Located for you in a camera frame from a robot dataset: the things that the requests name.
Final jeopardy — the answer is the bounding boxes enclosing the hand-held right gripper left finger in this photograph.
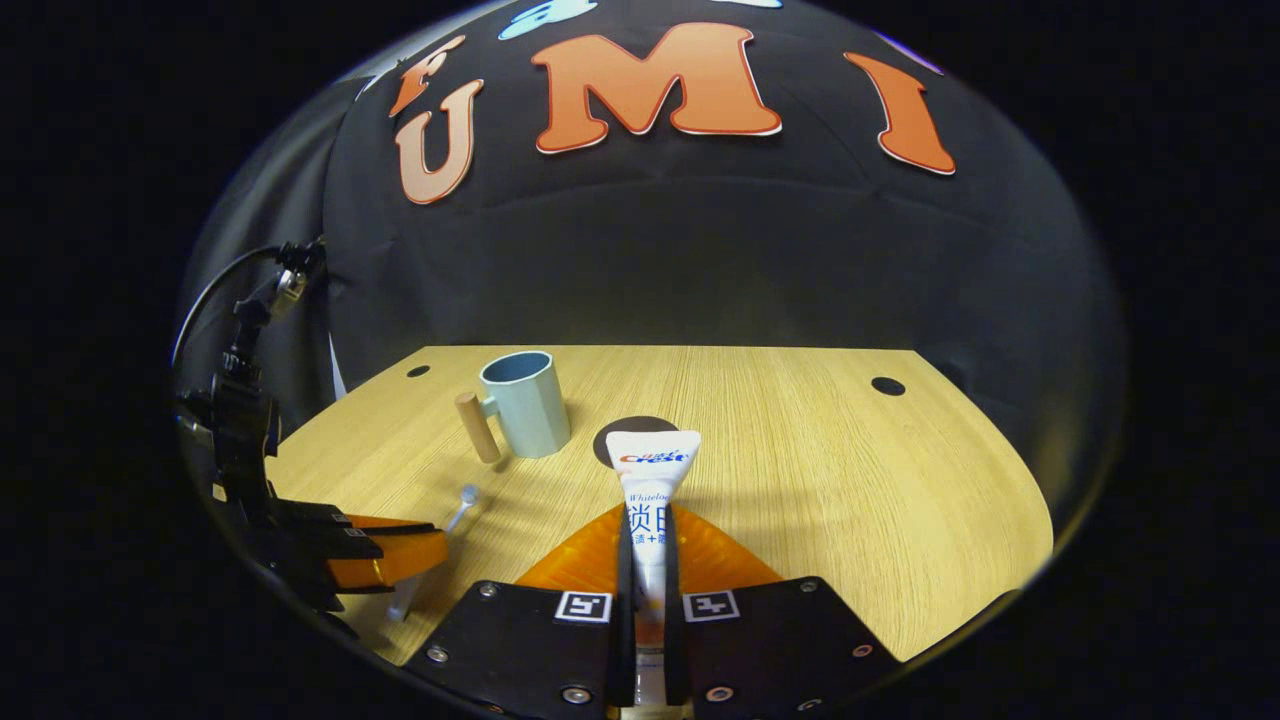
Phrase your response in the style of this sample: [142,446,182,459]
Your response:
[405,503,638,720]

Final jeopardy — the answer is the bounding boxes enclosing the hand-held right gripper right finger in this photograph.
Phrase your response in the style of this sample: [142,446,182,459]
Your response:
[663,503,901,720]

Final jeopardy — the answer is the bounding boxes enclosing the white toothbrush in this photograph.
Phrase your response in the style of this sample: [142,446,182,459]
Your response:
[388,485,481,623]

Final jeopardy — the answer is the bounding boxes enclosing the light blue cup wooden handle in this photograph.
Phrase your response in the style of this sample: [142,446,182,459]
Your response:
[455,351,571,466]

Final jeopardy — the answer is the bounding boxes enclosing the white toothpaste tube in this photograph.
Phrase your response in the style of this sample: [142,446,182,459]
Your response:
[605,430,701,711]

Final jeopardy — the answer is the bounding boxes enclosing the dark round coaster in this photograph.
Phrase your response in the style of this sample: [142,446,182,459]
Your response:
[593,416,679,469]

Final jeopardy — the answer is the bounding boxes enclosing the black backdrop cloth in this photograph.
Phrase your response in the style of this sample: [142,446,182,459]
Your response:
[180,0,1126,521]

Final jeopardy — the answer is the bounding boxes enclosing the left hand-held gripper cable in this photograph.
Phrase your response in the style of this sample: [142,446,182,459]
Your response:
[172,245,291,371]

